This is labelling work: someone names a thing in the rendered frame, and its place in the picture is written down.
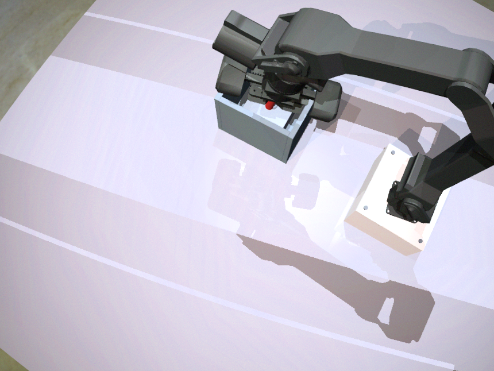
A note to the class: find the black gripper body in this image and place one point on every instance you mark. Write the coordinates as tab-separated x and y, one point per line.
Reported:
232	75

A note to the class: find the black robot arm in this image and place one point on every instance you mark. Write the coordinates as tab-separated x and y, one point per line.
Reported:
311	46

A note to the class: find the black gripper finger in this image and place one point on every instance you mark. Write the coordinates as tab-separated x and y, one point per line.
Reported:
257	99
296	108

